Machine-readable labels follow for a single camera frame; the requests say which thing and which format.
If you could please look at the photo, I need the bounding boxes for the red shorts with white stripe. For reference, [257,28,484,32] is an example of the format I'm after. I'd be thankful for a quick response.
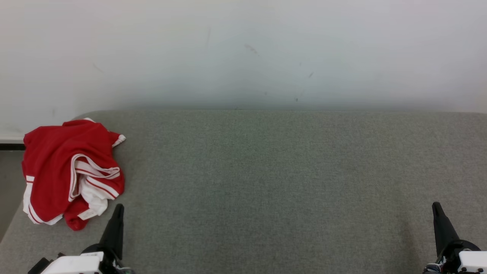
[21,118,126,225]

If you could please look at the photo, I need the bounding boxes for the red Bulls basketball jersey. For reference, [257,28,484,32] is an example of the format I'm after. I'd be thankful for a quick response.
[63,152,126,231]

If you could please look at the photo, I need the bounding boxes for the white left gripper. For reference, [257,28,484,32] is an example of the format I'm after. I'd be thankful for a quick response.
[40,204,133,274]

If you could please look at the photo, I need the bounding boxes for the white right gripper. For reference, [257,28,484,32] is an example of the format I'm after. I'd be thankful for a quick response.
[423,202,487,274]

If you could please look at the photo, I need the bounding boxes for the white wall baseboard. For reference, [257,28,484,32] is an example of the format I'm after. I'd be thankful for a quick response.
[0,134,25,151]

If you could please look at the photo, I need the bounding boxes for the grey fabric sofa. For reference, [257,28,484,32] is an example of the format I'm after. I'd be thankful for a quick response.
[0,110,487,274]

